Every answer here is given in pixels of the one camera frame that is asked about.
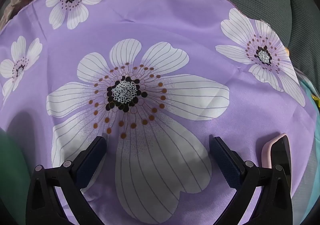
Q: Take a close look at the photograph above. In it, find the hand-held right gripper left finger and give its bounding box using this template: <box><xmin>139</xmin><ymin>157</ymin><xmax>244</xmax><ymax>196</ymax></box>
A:
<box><xmin>25</xmin><ymin>136</ymin><xmax>108</xmax><ymax>225</ymax></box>

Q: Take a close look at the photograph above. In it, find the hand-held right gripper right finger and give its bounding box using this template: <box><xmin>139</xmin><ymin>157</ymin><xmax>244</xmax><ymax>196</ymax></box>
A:
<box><xmin>210</xmin><ymin>136</ymin><xmax>293</xmax><ymax>225</ymax></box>

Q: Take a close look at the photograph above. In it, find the green bowl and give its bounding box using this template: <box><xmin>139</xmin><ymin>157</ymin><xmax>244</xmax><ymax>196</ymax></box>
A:
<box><xmin>0</xmin><ymin>129</ymin><xmax>32</xmax><ymax>225</ymax></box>

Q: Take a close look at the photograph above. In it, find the phone with pink case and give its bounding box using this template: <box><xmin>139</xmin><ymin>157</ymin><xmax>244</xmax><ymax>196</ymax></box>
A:
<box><xmin>261</xmin><ymin>133</ymin><xmax>293</xmax><ymax>178</ymax></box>

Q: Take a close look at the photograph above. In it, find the cartoon printed bedsheet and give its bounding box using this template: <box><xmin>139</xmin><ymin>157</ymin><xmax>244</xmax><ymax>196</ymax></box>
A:
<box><xmin>299</xmin><ymin>72</ymin><xmax>320</xmax><ymax>145</ymax></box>

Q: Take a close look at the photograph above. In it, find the purple floral cloth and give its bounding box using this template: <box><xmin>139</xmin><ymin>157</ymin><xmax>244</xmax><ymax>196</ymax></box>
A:
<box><xmin>0</xmin><ymin>0</ymin><xmax>315</xmax><ymax>225</ymax></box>

